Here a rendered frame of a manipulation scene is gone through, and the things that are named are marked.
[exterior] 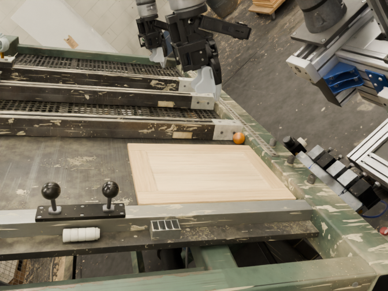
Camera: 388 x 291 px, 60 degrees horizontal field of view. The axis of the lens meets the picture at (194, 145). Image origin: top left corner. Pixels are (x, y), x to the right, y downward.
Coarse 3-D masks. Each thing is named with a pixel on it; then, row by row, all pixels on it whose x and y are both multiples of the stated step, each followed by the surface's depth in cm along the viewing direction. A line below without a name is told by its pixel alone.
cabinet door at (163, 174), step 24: (144, 144) 123; (168, 144) 126; (192, 144) 129; (144, 168) 108; (168, 168) 111; (192, 168) 113; (216, 168) 115; (240, 168) 118; (264, 168) 120; (144, 192) 95; (168, 192) 97; (192, 192) 99; (216, 192) 101; (240, 192) 103; (264, 192) 105; (288, 192) 107
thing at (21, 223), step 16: (128, 208) 84; (144, 208) 85; (160, 208) 86; (176, 208) 87; (192, 208) 88; (208, 208) 89; (224, 208) 90; (240, 208) 91; (256, 208) 92; (272, 208) 93; (288, 208) 95; (304, 208) 96; (0, 224) 73; (16, 224) 74; (32, 224) 75; (48, 224) 76; (64, 224) 77; (80, 224) 78; (96, 224) 79; (112, 224) 80; (128, 224) 82; (144, 224) 83; (192, 224) 87; (208, 224) 88; (224, 224) 90; (240, 224) 91
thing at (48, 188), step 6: (42, 186) 69; (48, 186) 68; (54, 186) 68; (42, 192) 68; (48, 192) 68; (54, 192) 68; (60, 192) 70; (48, 198) 68; (54, 198) 69; (54, 204) 74; (48, 210) 77; (54, 210) 76; (60, 210) 77
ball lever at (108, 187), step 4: (104, 184) 72; (108, 184) 72; (112, 184) 72; (116, 184) 72; (104, 188) 72; (108, 188) 71; (112, 188) 71; (116, 188) 72; (104, 192) 72; (108, 192) 71; (112, 192) 71; (116, 192) 72; (108, 196) 72; (112, 196) 72; (108, 200) 77; (108, 204) 78; (112, 204) 81; (104, 208) 80; (108, 208) 80; (112, 208) 81
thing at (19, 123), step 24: (0, 120) 115; (24, 120) 117; (48, 120) 119; (72, 120) 122; (96, 120) 124; (120, 120) 127; (144, 120) 131; (168, 120) 136; (192, 120) 138; (216, 120) 142
